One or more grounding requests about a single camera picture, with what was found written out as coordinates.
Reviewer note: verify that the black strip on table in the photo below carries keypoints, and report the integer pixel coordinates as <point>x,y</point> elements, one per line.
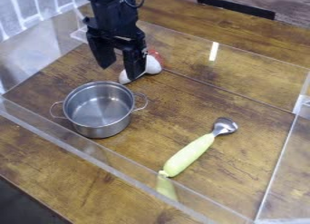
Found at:
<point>244,9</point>

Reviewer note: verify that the green handled metal spoon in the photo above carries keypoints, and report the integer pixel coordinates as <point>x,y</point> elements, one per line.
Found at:
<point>191,152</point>

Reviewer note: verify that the clear acrylic enclosure wall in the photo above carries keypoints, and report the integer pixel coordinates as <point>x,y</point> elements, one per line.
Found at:
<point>171,192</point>

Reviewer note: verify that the red capped toy mushroom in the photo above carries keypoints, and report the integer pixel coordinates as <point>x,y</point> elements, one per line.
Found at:
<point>152,66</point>

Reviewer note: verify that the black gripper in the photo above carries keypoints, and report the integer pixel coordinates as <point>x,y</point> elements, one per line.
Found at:
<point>110,29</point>

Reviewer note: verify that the clear acrylic triangle bracket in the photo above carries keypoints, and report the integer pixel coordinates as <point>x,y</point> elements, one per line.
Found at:
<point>78,33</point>

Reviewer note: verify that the stainless steel pot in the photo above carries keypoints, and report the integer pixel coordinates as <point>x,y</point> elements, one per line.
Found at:
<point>97,108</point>

